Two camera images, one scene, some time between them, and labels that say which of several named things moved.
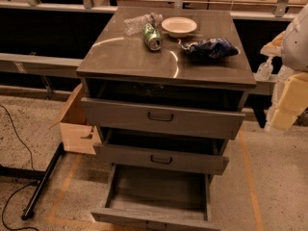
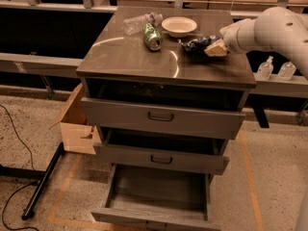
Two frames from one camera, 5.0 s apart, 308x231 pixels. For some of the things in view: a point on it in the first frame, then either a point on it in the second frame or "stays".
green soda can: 152,37 stays
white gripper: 296,47 → 233,39
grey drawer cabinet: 166,88 stays
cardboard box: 75,134 stays
